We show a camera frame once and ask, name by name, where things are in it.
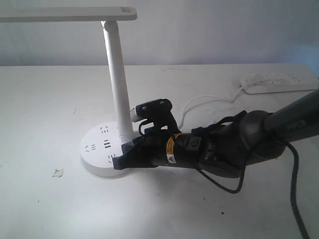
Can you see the torn paper scrap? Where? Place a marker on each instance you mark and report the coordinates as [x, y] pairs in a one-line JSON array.
[[58, 173]]

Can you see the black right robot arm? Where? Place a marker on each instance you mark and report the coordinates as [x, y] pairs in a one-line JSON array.
[[228, 146]]

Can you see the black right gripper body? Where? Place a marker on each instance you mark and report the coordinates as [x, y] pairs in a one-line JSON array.
[[181, 150]]

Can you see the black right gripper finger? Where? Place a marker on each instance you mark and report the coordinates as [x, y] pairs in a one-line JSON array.
[[133, 147], [129, 161]]

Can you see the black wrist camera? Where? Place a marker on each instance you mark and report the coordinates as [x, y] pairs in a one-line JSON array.
[[157, 112]]

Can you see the white power strip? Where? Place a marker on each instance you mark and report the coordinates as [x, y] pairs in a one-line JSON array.
[[268, 83]]

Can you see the white desk lamp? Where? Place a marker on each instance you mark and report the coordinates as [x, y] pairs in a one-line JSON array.
[[104, 142]]

